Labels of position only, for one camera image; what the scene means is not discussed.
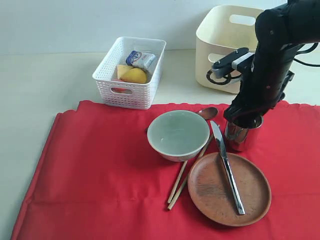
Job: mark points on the yellow cheese wedge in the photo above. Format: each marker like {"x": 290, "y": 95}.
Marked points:
{"x": 122, "y": 69}

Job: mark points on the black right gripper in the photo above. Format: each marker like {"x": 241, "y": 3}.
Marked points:
{"x": 262, "y": 86}

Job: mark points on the white blue milk carton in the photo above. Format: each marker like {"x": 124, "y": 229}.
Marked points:
{"x": 138, "y": 59}

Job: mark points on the lower wooden chopstick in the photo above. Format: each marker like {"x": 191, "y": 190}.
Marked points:
{"x": 178, "y": 193}

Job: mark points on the wooden chopstick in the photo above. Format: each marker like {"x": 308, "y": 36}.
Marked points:
{"x": 178, "y": 193}
{"x": 200, "y": 155}

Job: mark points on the cream plastic bin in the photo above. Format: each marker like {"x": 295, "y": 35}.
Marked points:
{"x": 223, "y": 30}

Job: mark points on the yellow lemon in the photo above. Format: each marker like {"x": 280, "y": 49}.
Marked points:
{"x": 134, "y": 75}

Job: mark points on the upper wooden chopstick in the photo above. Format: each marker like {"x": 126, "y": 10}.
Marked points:
{"x": 200, "y": 155}

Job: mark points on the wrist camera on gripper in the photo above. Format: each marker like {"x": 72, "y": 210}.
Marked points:
{"x": 237, "y": 60}

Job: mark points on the red table cloth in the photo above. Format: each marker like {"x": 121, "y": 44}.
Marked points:
{"x": 99, "y": 179}

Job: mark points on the brown wooden plate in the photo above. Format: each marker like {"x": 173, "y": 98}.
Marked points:
{"x": 210, "y": 191}

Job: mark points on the stainless steel cup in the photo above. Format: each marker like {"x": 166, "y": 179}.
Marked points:
{"x": 241, "y": 138}

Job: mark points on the brown wooden spoon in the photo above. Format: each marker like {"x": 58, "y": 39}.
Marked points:
{"x": 208, "y": 113}

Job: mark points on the silver table knife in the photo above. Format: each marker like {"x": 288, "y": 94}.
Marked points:
{"x": 230, "y": 177}

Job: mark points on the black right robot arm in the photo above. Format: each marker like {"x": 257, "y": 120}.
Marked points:
{"x": 280, "y": 33}

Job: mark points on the red sausage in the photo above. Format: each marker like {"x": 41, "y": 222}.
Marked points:
{"x": 120, "y": 90}

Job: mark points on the white woven plastic basket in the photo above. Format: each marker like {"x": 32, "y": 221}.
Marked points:
{"x": 142, "y": 95}

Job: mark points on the white ceramic bowl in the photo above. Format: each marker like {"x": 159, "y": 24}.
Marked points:
{"x": 178, "y": 135}

